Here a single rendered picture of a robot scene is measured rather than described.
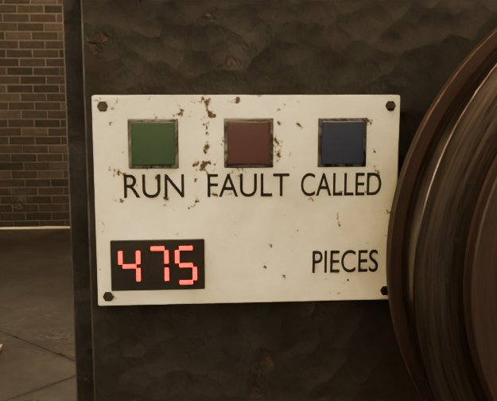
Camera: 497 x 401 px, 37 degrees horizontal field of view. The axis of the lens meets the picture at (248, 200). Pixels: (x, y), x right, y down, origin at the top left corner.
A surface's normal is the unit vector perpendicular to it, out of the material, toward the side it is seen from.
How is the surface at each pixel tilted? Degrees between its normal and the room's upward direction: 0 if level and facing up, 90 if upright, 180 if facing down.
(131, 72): 90
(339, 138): 90
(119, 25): 90
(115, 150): 90
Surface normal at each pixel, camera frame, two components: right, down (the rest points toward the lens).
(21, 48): 0.07, 0.15
